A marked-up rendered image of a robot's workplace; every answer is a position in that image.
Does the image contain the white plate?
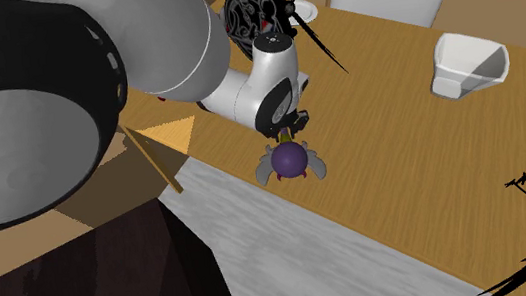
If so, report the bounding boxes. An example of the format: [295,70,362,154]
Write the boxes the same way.
[287,0,320,27]

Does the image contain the dark robot stand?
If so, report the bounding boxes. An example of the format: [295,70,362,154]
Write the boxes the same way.
[0,188,244,296]

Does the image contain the black ornate wire ornament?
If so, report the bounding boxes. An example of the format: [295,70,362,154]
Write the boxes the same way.
[221,0,351,88]

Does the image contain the wooden table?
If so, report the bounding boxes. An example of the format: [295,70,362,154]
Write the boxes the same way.
[102,0,526,296]

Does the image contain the white square container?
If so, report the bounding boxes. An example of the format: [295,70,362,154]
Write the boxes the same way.
[424,25,515,104]

